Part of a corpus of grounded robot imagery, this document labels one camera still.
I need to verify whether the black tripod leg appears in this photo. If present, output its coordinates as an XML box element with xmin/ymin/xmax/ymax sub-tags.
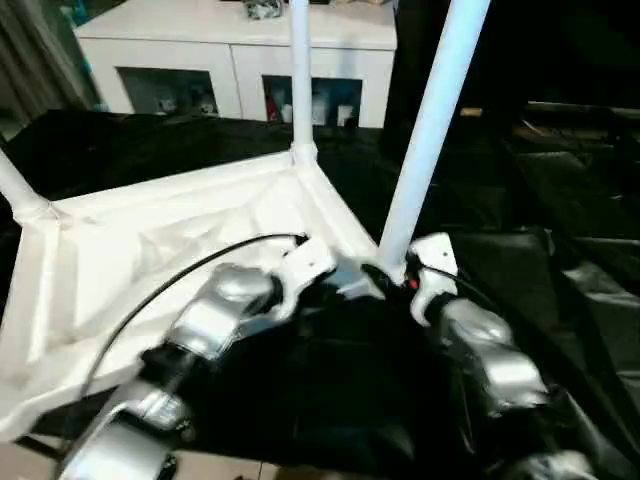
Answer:
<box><xmin>14</xmin><ymin>433</ymin><xmax>72</xmax><ymax>462</ymax></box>

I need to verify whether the white glass-door cabinet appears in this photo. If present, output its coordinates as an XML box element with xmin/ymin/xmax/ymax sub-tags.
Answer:
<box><xmin>72</xmin><ymin>0</ymin><xmax>400</xmax><ymax>130</ymax></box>

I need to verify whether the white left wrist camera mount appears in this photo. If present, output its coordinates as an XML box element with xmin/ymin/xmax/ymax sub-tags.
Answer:
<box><xmin>271</xmin><ymin>232</ymin><xmax>338</xmax><ymax>322</ymax></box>

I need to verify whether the white plastic table top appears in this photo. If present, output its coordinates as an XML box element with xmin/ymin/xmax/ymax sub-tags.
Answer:
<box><xmin>0</xmin><ymin>146</ymin><xmax>390</xmax><ymax>445</ymax></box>

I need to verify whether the grey curtain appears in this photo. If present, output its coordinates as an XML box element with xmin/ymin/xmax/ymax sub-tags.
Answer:
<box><xmin>0</xmin><ymin>0</ymin><xmax>100</xmax><ymax>132</ymax></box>

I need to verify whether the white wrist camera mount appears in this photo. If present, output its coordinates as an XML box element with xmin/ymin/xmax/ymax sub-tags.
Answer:
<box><xmin>406</xmin><ymin>231</ymin><xmax>460</xmax><ymax>330</ymax></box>
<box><xmin>271</xmin><ymin>232</ymin><xmax>338</xmax><ymax>322</ymax></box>

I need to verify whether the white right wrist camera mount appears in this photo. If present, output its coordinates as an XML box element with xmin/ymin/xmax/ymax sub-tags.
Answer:
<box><xmin>406</xmin><ymin>231</ymin><xmax>460</xmax><ymax>330</ymax></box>

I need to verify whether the white plastic table leg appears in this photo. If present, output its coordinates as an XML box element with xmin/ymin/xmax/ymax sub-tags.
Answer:
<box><xmin>287</xmin><ymin>0</ymin><xmax>320</xmax><ymax>162</ymax></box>
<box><xmin>0</xmin><ymin>148</ymin><xmax>65</xmax><ymax>227</ymax></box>
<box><xmin>376</xmin><ymin>0</ymin><xmax>495</xmax><ymax>275</ymax></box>

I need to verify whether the dark item on cabinet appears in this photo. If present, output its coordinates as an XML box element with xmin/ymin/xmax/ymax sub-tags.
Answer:
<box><xmin>241</xmin><ymin>0</ymin><xmax>287</xmax><ymax>22</ymax></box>

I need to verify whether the black work mat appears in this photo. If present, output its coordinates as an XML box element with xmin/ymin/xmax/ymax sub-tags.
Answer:
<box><xmin>0</xmin><ymin>107</ymin><xmax>640</xmax><ymax>480</ymax></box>

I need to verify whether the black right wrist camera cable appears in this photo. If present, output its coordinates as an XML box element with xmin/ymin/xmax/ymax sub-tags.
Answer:
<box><xmin>423</xmin><ymin>266</ymin><xmax>502</xmax><ymax>312</ymax></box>

